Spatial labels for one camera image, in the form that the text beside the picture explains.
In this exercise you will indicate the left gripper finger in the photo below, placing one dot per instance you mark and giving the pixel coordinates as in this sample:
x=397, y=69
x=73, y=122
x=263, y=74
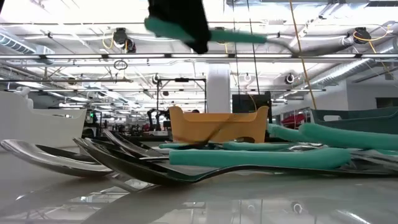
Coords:
x=199, y=28
x=164, y=11

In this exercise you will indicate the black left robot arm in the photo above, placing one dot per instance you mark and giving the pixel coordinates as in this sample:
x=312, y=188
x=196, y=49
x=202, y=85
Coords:
x=1, y=4

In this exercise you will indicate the white building pillar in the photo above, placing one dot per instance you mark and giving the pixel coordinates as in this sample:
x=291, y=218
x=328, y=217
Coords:
x=218, y=90

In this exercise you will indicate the person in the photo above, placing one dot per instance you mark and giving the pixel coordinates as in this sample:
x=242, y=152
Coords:
x=195, y=111

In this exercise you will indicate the distant black robot arms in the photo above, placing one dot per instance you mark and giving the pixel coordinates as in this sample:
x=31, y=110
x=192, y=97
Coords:
x=152, y=116

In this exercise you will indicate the orange plastic bin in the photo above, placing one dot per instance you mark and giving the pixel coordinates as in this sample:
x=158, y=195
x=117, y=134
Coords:
x=248, y=127

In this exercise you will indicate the red storage bin rack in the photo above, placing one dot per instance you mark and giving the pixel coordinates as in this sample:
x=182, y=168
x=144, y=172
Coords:
x=293, y=119

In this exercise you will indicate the white plastic bin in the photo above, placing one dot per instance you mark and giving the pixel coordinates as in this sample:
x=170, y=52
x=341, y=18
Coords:
x=37, y=127

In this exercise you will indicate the teal plastic bin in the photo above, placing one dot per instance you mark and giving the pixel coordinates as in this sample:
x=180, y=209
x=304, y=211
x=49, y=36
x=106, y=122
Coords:
x=367, y=119

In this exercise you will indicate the black metal station frame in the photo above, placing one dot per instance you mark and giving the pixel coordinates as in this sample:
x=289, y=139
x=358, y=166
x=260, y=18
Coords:
x=182, y=80

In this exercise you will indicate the long ceiling light rail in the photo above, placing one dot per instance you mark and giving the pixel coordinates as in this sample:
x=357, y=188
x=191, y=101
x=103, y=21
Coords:
x=77, y=56

